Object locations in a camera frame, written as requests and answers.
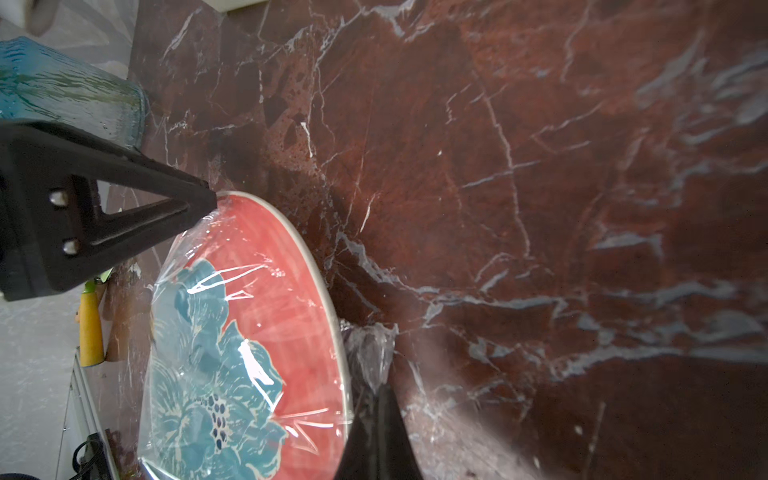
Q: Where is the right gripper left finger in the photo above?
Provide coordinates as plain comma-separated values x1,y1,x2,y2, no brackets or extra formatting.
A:
1,120,217,302

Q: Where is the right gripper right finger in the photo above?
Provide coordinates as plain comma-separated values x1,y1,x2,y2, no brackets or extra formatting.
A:
334,384,423,480

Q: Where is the red plate with teal flower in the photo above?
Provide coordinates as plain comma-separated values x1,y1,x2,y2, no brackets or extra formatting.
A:
137,190,355,480

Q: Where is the green yellow spatula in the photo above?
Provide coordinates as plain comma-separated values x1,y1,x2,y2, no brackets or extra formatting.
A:
76,269,113,368

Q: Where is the blue glass vase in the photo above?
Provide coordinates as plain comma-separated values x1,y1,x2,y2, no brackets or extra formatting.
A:
1,36,148,148

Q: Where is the artificial flower bouquet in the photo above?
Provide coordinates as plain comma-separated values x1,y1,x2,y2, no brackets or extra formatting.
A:
0,0,60,36

